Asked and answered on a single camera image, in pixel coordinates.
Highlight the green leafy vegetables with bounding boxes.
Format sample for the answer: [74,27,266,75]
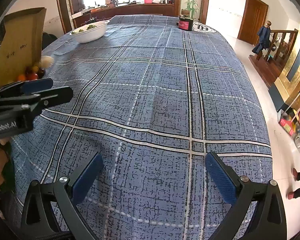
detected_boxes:
[72,24,103,34]

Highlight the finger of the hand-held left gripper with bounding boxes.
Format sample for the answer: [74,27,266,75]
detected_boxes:
[0,86,74,110]
[0,78,53,98]

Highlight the wooden stair railing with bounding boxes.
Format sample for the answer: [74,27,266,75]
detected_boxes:
[249,21,299,85]

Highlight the gold framed panel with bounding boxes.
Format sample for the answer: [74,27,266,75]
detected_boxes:
[275,15,300,105]

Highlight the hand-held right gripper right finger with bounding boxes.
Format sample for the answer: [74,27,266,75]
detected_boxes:
[204,151,288,240]

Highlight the wooden partition frame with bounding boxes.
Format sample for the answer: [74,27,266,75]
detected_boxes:
[54,0,211,34]

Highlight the white bowl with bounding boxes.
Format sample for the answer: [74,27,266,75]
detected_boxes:
[69,20,110,43]

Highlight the clear plastic bag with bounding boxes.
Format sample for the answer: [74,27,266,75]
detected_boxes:
[41,56,54,68]

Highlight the shallow cardboard box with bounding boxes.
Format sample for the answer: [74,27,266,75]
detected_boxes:
[0,7,47,90]

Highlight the blue plaid tablecloth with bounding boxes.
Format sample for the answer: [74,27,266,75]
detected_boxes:
[10,14,273,240]

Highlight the red packet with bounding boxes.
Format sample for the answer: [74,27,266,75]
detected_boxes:
[279,119,295,137]

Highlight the black box with red label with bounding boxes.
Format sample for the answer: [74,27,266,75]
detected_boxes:
[177,15,194,32]

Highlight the wooden door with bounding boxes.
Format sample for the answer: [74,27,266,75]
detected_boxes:
[237,0,269,46]

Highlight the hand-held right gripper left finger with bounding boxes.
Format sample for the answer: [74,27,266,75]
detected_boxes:
[20,152,105,240]

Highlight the blue jacket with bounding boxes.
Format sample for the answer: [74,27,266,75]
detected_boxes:
[252,26,272,54]

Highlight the wooden counter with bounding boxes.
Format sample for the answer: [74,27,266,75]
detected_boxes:
[71,3,175,28]

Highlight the bamboo print panel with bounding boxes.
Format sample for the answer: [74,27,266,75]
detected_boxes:
[184,0,203,20]

